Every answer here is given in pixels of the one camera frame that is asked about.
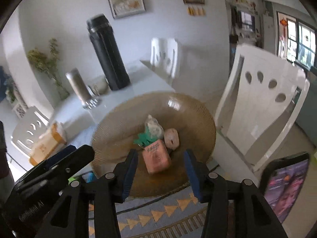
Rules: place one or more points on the clear correction tape dispenser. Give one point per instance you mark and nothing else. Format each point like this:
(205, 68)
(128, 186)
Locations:
(153, 126)

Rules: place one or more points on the orange white tissue pack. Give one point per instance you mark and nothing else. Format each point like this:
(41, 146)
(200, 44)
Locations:
(44, 146)

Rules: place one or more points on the teal sofa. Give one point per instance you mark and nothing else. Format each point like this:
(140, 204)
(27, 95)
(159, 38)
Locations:
(309, 109)

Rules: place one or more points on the pink snack packet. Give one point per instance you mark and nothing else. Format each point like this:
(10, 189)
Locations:
(156, 158)

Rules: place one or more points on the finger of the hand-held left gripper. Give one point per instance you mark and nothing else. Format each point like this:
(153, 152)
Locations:
(74, 158)
(63, 153)

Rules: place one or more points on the patterned blue woven tablecloth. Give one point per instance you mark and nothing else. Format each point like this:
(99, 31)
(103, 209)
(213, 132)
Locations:
(158, 218)

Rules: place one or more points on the large black thermos flask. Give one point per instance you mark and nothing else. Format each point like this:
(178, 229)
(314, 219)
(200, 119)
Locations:
(109, 54)

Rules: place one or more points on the red hanging knot ornament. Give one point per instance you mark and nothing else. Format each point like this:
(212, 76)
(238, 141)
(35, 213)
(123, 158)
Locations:
(283, 22)

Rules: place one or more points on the white carved shelf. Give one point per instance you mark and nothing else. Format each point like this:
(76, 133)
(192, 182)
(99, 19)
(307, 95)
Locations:
(19, 110)

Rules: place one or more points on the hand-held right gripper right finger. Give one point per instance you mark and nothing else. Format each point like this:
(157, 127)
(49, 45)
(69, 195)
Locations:
(192, 176)

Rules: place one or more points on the person's dark clothing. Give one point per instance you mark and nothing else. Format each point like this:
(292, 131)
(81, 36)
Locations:
(5, 148)

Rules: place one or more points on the white dining chair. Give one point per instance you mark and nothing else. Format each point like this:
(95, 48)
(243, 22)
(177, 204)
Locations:
(37, 114)
(260, 119)
(173, 54)

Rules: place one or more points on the yellow green flower bunch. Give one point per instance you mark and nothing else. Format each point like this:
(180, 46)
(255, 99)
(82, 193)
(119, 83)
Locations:
(44, 59)

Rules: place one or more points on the clear glass vase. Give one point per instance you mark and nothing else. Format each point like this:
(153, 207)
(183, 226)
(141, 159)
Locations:
(62, 91)

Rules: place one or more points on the blue white artificial flowers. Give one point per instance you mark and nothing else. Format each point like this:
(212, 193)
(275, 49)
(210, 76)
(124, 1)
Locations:
(6, 84)

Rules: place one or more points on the dark framed window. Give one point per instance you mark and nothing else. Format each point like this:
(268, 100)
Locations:
(301, 42)

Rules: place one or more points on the brown ribbed bowl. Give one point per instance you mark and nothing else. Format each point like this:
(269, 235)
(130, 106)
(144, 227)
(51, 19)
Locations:
(118, 133)

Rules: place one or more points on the silver thermos bottle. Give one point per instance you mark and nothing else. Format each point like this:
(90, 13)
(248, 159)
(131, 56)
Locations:
(78, 84)

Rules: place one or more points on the yellow hanging tassels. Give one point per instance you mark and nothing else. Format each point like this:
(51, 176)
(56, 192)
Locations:
(197, 11)

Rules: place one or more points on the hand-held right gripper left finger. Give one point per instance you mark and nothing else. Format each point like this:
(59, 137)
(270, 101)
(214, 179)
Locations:
(130, 176)

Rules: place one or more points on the grey glass cup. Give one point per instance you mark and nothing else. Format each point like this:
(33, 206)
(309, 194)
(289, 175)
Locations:
(100, 86)

